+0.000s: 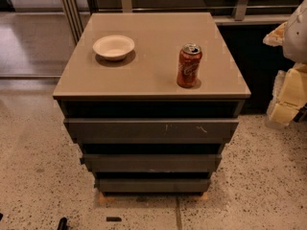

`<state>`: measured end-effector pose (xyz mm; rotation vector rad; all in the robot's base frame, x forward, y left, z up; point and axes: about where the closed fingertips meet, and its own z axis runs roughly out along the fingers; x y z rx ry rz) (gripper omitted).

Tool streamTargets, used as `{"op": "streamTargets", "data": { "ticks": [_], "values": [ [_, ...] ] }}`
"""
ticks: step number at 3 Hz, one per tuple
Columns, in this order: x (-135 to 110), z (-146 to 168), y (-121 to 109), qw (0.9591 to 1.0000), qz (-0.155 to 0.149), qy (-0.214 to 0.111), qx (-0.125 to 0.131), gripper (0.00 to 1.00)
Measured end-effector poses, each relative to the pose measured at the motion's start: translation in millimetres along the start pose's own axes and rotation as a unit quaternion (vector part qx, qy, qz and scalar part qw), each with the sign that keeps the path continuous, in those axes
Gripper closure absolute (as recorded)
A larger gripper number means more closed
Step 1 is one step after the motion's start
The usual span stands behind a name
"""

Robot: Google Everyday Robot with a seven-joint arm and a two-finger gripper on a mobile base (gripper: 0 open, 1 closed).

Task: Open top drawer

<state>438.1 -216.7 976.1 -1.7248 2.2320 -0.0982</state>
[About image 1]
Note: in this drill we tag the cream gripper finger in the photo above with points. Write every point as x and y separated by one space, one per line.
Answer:
289 94
276 36

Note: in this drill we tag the grey drawer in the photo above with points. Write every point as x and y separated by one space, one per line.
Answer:
151 163
152 185
150 131

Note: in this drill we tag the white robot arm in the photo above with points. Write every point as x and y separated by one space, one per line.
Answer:
295 42

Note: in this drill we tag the grey drawer cabinet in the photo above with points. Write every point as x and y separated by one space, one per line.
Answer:
144 84

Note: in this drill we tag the orange soda can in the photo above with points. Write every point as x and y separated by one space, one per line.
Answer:
189 61

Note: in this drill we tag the white paper bowl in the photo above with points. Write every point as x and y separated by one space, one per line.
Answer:
114 47

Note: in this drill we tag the small black floor piece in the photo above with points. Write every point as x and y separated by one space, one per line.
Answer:
113 219

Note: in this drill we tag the black object on floor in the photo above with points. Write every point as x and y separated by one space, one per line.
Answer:
62 224

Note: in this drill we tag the metal window frame railing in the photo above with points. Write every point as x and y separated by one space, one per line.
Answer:
231 16

